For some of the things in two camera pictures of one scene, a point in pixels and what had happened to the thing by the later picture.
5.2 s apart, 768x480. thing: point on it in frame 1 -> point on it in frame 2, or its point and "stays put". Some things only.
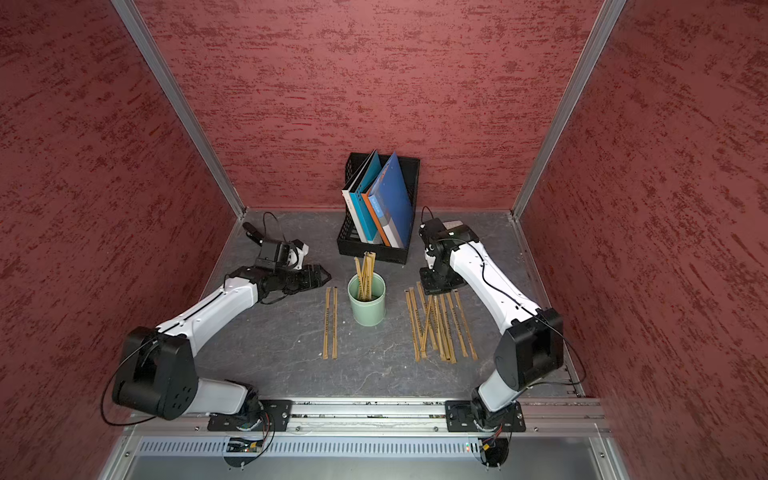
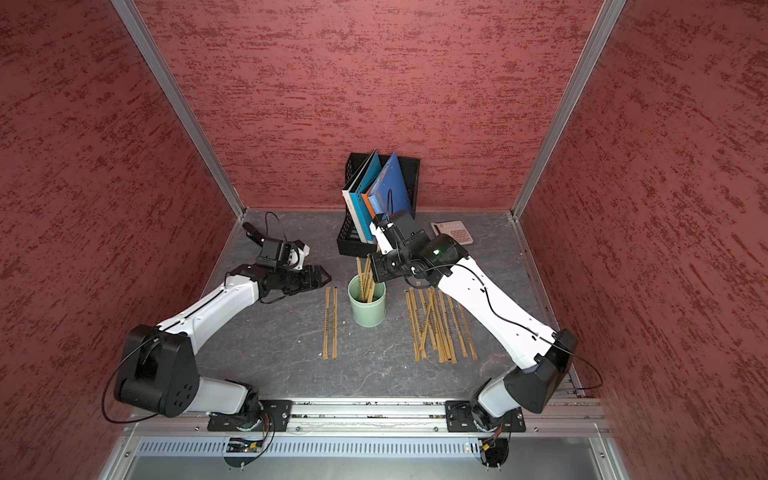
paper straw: [428, 324] stays put
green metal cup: [368, 312] stays put
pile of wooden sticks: [457, 325] stays put
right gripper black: [432, 287] -> [379, 265]
